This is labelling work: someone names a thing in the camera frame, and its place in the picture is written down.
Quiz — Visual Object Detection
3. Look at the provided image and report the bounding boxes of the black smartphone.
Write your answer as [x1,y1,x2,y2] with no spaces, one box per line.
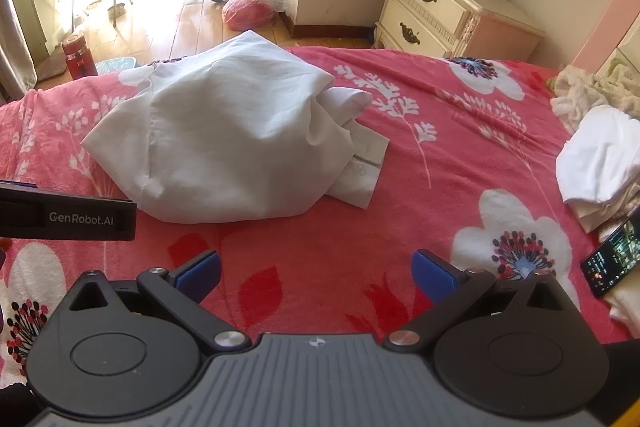
[580,217,640,298]

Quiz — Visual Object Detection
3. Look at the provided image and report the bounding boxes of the green fuzzy blanket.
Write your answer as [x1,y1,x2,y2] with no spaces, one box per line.
[597,57,640,108]

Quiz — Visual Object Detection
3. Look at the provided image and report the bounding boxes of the pink floral blanket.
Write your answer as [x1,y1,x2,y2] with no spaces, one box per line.
[0,46,640,380]

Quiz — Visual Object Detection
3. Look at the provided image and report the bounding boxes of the beige cloth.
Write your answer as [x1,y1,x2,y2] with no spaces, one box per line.
[605,277,640,325]

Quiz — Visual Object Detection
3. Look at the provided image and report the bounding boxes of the white shirt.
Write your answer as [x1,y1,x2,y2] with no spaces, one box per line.
[80,29,391,225]

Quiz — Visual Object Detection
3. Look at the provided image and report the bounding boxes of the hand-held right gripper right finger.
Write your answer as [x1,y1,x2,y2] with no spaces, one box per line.
[382,248,571,352]

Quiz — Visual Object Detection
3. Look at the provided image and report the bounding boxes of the cream fuzzy towel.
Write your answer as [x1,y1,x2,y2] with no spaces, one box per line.
[547,64,613,135]

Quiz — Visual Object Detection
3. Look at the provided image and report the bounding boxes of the beige curtain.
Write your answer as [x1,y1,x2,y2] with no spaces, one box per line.
[0,0,38,102]

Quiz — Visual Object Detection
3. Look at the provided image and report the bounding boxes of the blue plastic stool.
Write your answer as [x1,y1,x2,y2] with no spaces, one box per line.
[95,56,138,75]

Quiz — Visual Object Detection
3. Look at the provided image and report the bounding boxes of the cream nightstand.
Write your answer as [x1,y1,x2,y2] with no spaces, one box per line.
[372,0,548,60]

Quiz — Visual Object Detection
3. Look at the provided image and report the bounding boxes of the plastic bag with red contents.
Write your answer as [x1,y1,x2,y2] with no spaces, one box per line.
[222,0,291,30]

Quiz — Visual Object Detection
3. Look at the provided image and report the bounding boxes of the red thermos bottle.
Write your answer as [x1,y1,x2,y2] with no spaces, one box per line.
[61,32,99,80]

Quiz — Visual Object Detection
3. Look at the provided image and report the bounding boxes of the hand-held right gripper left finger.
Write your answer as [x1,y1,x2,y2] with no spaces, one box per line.
[67,249,251,353]

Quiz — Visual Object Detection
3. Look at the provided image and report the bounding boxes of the pink headboard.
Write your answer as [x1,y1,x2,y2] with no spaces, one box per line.
[570,0,640,75]

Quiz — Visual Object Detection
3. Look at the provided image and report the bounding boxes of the white cloth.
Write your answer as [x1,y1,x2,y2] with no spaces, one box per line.
[555,104,640,233]

